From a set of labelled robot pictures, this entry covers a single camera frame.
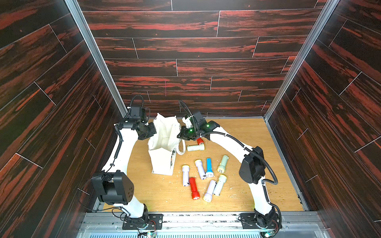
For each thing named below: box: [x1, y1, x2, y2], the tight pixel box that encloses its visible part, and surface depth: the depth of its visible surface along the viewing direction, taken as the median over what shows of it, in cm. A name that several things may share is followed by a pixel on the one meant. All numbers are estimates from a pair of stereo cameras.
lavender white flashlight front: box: [202, 179, 216, 203], surface depth 83 cm
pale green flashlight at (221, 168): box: [217, 154, 230, 174], surface depth 92 cm
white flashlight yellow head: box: [194, 159, 207, 180], surface depth 92 cm
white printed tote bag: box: [147, 113, 186, 176], surface depth 88 cm
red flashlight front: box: [189, 177, 200, 200], surface depth 84 cm
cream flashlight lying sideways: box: [186, 143, 205, 152], surface depth 101 cm
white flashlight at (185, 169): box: [182, 164, 191, 187], surface depth 89 cm
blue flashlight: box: [205, 157, 214, 179], surface depth 91 cm
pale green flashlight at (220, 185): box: [213, 174, 228, 197], surface depth 86 cm
